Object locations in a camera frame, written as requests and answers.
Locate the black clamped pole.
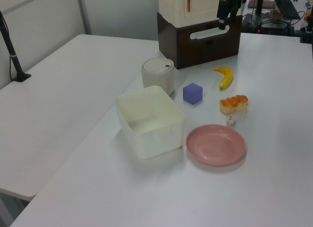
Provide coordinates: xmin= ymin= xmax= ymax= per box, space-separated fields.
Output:
xmin=0 ymin=10 xmax=32 ymax=83

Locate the cream plastic box with handles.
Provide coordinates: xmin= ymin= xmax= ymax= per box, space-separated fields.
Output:
xmin=158 ymin=0 xmax=227 ymax=28

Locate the black laptop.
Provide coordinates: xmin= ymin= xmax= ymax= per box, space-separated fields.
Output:
xmin=271 ymin=0 xmax=301 ymax=20

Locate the purple cube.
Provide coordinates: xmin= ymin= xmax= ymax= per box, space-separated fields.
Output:
xmin=182 ymin=82 xmax=204 ymax=106

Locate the orange glazed bread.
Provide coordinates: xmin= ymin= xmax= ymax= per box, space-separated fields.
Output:
xmin=219 ymin=94 xmax=249 ymax=114

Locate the black clamp mount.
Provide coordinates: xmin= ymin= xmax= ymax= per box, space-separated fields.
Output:
xmin=298 ymin=14 xmax=313 ymax=45

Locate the pink plate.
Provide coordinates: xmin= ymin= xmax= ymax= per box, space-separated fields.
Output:
xmin=185 ymin=124 xmax=246 ymax=167

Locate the yellow banana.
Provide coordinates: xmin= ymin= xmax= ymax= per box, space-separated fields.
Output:
xmin=213 ymin=66 xmax=234 ymax=91

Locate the crumpled white paper ball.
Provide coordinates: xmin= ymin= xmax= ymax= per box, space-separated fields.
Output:
xmin=225 ymin=115 xmax=238 ymax=127

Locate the black device with red light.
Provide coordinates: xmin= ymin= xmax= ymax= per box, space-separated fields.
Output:
xmin=258 ymin=21 xmax=290 ymax=35

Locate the beige trash can lid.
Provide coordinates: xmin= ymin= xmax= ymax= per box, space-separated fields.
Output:
xmin=142 ymin=58 xmax=175 ymax=74

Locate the dark brown drawer box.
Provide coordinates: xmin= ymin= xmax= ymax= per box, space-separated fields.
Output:
xmin=156 ymin=11 xmax=242 ymax=70

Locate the small cardboard box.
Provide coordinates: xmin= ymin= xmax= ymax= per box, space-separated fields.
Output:
xmin=269 ymin=10 xmax=283 ymax=21

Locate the white plastic storage bin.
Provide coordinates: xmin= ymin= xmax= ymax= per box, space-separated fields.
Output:
xmin=114 ymin=85 xmax=186 ymax=160

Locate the beige round trash can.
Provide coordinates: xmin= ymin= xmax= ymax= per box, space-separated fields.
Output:
xmin=141 ymin=65 xmax=177 ymax=96

